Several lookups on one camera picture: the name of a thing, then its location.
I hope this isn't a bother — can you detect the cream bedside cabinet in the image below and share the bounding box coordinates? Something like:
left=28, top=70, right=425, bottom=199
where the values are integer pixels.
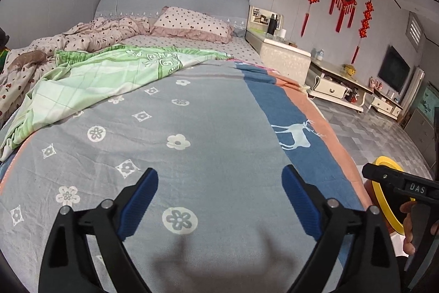
left=246, top=5, right=311, bottom=86

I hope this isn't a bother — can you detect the grey bed headboard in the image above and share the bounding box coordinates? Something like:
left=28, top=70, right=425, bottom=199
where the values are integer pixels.
left=94, top=0, right=250, bottom=40

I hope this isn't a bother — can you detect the yellow trash bin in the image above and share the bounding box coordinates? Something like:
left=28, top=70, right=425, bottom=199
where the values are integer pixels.
left=372, top=157, right=407, bottom=235

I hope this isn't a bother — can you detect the grey flower printed blanket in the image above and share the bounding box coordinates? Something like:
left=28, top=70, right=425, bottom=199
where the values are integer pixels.
left=0, top=60, right=374, bottom=293

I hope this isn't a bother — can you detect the green patterned quilt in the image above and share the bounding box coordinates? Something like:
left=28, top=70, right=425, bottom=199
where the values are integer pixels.
left=0, top=44, right=234, bottom=161

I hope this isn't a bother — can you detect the small cream cabinet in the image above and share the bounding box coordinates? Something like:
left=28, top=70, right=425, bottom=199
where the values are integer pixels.
left=368, top=89, right=403, bottom=118

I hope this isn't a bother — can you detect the polka dot pillow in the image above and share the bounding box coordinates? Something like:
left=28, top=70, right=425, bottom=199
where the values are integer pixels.
left=151, top=6, right=234, bottom=44

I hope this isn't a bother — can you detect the person's right hand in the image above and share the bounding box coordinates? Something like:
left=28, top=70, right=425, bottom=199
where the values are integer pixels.
left=399, top=200, right=418, bottom=256

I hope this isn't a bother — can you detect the white standing air conditioner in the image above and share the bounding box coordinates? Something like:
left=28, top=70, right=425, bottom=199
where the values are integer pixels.
left=399, top=66, right=425, bottom=124

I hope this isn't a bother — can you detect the pink polka dot quilt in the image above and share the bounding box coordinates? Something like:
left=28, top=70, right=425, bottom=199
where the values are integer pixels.
left=0, top=17, right=151, bottom=118

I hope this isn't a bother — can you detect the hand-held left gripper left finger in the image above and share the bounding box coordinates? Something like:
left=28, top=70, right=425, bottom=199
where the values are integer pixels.
left=38, top=168, right=159, bottom=293

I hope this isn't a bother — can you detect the wall television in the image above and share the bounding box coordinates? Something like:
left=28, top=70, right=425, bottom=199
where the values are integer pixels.
left=377, top=45, right=411, bottom=94

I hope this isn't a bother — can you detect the grey sideboard cabinet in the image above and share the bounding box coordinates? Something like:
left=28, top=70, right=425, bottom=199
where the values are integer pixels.
left=405, top=108, right=436, bottom=160

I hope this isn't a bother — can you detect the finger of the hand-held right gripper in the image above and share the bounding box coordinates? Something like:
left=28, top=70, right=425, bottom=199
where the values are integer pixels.
left=362, top=163, right=407, bottom=191

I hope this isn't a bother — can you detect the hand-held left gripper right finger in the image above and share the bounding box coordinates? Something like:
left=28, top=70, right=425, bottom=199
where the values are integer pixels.
left=281, top=165, right=401, bottom=293

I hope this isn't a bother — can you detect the green framed picture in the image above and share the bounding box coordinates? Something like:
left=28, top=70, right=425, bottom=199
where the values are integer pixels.
left=418, top=81, right=439, bottom=115

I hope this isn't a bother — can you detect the cream television cabinet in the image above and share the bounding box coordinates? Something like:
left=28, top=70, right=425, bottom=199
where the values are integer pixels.
left=306, top=60, right=374, bottom=113

